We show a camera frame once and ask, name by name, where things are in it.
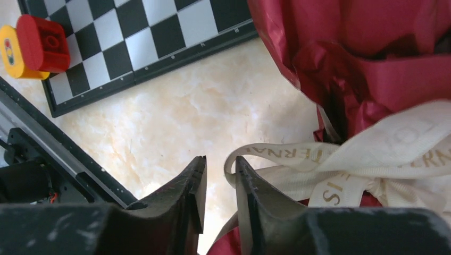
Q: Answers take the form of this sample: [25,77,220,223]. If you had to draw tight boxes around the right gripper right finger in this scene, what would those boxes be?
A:
[235,156,307,254]

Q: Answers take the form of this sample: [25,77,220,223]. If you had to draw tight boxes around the cream ribbon with gold lettering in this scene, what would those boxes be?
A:
[224,100,450,224]

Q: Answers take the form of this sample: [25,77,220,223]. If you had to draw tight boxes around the red paper flower bouquet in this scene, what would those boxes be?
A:
[208,1,450,254]

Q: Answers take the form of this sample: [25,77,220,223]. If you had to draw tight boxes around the red toy block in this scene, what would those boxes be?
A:
[16,14,71,73]

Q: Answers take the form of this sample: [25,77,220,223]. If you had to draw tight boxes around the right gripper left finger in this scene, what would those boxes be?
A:
[126,156,207,254]

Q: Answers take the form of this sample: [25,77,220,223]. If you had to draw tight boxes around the yellow toy block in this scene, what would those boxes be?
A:
[1,25,50,80]

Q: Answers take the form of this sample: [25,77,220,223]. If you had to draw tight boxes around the black white chessboard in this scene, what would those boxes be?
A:
[19,0,257,117]

